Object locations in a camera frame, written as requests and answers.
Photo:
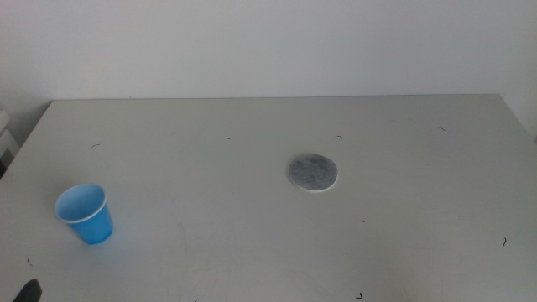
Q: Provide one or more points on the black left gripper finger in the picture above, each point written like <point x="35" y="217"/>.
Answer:
<point x="30" y="292"/>

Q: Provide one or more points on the round grey cup mat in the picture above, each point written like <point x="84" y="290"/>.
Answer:
<point x="312" y="172"/>

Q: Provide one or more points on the blue plastic cup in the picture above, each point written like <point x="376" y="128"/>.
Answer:
<point x="90" y="226"/>

